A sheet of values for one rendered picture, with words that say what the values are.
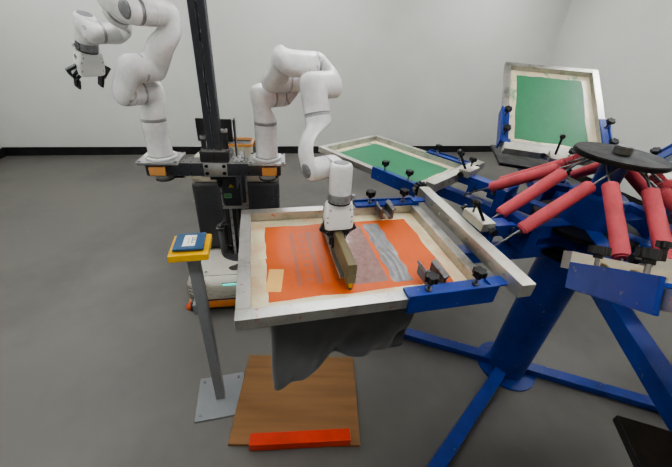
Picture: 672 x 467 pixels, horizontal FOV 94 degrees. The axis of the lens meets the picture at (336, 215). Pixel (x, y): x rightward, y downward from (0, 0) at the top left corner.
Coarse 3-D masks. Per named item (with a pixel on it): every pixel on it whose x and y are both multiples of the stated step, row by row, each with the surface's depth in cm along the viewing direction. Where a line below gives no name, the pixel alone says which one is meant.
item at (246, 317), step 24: (264, 216) 128; (288, 216) 131; (312, 216) 133; (240, 240) 110; (240, 264) 99; (456, 264) 111; (240, 288) 90; (240, 312) 82; (264, 312) 83; (288, 312) 83; (312, 312) 84; (336, 312) 87; (360, 312) 89
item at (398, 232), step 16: (320, 224) 130; (384, 224) 133; (400, 224) 134; (272, 240) 117; (288, 240) 118; (352, 240) 121; (368, 240) 122; (400, 240) 124; (416, 240) 124; (272, 256) 109; (288, 256) 110
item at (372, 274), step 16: (368, 256) 113; (400, 256) 114; (416, 256) 115; (432, 256) 116; (288, 272) 102; (368, 272) 105; (384, 272) 106; (416, 272) 107; (288, 288) 96; (304, 288) 97; (320, 288) 97; (336, 288) 98; (352, 288) 98; (368, 288) 99; (384, 288) 99
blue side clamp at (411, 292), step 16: (416, 288) 93; (432, 288) 94; (448, 288) 94; (464, 288) 93; (480, 288) 94; (496, 288) 96; (416, 304) 91; (432, 304) 93; (448, 304) 94; (464, 304) 96
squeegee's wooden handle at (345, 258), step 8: (336, 232) 107; (336, 240) 105; (344, 240) 103; (336, 248) 105; (344, 248) 99; (344, 256) 96; (352, 256) 96; (344, 264) 96; (352, 264) 93; (344, 272) 97; (352, 272) 94; (352, 280) 95
